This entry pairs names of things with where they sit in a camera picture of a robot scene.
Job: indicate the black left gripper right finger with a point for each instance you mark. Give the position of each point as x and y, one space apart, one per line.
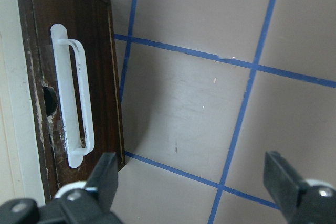
284 184

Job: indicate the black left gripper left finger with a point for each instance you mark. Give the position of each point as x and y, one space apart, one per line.
103 181

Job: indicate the white plastic drawer handle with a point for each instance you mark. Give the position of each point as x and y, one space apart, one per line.
67 99

